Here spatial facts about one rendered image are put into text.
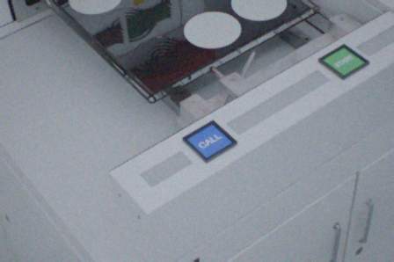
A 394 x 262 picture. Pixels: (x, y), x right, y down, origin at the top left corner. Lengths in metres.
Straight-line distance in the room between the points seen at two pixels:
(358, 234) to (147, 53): 0.55
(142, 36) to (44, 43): 0.23
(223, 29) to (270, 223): 0.35
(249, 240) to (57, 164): 0.33
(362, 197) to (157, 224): 0.52
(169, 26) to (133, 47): 0.08
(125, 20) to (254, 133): 0.41
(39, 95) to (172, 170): 0.42
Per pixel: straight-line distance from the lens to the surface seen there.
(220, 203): 1.09
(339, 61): 1.18
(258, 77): 1.27
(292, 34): 1.41
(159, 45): 1.32
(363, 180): 1.38
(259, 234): 1.23
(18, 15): 1.50
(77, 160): 1.25
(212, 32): 1.33
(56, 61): 1.44
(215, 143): 1.05
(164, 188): 1.01
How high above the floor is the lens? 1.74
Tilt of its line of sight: 47 degrees down
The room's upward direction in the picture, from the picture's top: 4 degrees counter-clockwise
